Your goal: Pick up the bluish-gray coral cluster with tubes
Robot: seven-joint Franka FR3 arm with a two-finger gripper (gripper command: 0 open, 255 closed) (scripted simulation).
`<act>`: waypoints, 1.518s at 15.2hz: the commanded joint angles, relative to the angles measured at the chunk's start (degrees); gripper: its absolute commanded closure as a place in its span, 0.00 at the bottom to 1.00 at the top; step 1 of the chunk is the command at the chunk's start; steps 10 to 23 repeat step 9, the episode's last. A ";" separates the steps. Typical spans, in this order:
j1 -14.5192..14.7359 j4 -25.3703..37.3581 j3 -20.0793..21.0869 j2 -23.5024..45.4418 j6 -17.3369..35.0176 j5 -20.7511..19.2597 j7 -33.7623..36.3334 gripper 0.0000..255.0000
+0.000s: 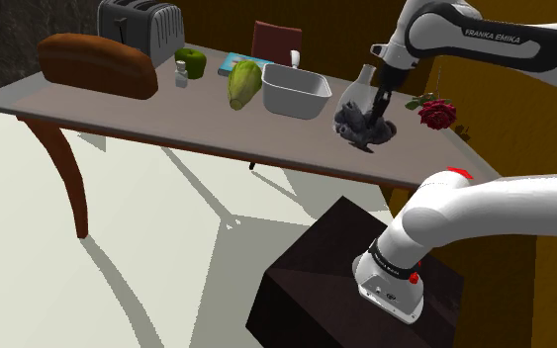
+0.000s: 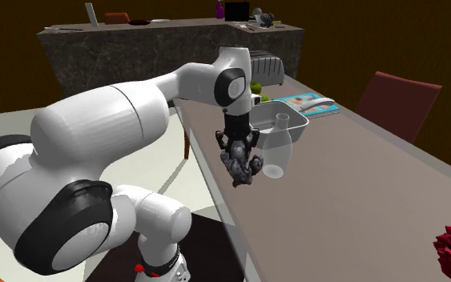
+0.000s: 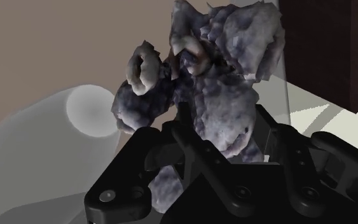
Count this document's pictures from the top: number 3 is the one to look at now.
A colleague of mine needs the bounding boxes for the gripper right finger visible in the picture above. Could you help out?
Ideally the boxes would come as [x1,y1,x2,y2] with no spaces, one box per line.
[254,104,358,218]

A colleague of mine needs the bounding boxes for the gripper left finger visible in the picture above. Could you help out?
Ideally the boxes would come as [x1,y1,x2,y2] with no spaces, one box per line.
[84,101,256,224]

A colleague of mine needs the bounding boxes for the grey-blue lumpy animal figure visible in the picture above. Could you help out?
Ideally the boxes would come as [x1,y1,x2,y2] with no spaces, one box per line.
[111,0,286,215]

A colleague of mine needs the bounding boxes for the pale grey cylinder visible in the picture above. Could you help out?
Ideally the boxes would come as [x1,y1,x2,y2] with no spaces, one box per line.
[0,84,122,224]

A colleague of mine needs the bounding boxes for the dark brown wooden furniture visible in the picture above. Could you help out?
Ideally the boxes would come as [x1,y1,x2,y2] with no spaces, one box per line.
[279,0,358,115]

